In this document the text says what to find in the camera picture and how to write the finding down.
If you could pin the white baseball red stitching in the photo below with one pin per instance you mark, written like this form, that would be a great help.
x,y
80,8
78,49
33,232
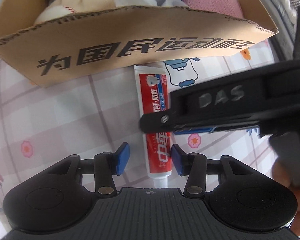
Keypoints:
x,y
55,13

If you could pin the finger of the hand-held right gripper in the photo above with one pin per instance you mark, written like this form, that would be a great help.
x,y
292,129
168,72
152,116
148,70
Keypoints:
x,y
155,121

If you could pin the grey folded quilt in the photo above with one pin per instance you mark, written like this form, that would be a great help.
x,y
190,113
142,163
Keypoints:
x,y
277,10

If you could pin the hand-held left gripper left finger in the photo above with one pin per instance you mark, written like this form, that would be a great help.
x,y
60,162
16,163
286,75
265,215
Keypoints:
x,y
121,158

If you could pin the brown cardboard box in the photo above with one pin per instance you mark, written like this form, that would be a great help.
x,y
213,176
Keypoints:
x,y
140,35

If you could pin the pink knitted cloth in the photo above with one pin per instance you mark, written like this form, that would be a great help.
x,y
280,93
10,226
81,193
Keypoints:
x,y
215,5

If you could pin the checked printed bed sheet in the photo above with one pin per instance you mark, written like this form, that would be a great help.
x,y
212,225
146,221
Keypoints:
x,y
52,117

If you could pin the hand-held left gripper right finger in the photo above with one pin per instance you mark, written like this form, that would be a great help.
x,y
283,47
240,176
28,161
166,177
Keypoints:
x,y
178,161

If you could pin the red white toothpaste tube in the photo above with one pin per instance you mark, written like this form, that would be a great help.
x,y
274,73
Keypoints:
x,y
152,92

